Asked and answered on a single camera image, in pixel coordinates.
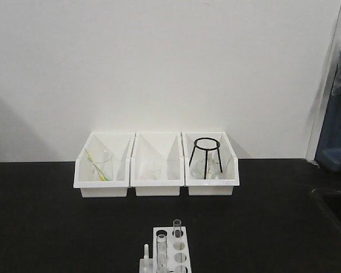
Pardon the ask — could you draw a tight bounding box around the clear glass test tube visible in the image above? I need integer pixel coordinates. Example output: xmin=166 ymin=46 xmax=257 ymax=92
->
xmin=156 ymin=234 xmax=168 ymax=272

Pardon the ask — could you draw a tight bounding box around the white test tube rack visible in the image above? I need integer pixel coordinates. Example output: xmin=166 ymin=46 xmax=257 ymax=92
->
xmin=139 ymin=226 xmax=192 ymax=273

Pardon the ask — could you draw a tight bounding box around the blue grey drying rack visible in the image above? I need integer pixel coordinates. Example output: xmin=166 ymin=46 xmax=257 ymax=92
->
xmin=315 ymin=50 xmax=341 ymax=172

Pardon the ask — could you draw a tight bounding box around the middle white storage bin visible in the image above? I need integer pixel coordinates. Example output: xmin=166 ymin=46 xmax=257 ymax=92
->
xmin=130 ymin=132 xmax=185 ymax=196

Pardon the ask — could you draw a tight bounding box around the white storage bin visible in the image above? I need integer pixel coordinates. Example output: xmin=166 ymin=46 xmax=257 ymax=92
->
xmin=130 ymin=132 xmax=185 ymax=196
xmin=182 ymin=132 xmax=240 ymax=196
xmin=73 ymin=133 xmax=136 ymax=198

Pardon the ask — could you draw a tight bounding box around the small glass beaker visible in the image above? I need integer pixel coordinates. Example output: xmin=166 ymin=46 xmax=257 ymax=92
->
xmin=145 ymin=162 xmax=161 ymax=180

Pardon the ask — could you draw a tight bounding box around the glass conical flask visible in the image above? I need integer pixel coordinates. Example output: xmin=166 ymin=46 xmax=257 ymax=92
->
xmin=191 ymin=154 xmax=220 ymax=180

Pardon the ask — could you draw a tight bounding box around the black metal tripod stand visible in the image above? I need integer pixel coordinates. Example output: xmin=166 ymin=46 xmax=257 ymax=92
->
xmin=189 ymin=137 xmax=223 ymax=173

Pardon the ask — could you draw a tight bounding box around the right white storage bin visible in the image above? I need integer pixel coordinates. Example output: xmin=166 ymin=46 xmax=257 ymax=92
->
xmin=182 ymin=132 xmax=240 ymax=196

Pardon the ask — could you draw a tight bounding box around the glass beaker with stirrers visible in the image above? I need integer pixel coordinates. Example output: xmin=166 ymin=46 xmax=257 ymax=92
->
xmin=84 ymin=148 xmax=114 ymax=182

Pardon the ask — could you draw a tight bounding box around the left white storage bin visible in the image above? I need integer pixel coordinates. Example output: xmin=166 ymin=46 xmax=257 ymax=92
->
xmin=73 ymin=133 xmax=136 ymax=198

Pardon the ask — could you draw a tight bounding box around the green yellow stirring rod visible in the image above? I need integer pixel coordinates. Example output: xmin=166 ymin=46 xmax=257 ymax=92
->
xmin=84 ymin=148 xmax=112 ymax=182

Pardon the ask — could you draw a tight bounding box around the black lab sink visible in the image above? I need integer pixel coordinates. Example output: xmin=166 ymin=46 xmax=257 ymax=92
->
xmin=311 ymin=188 xmax=341 ymax=235

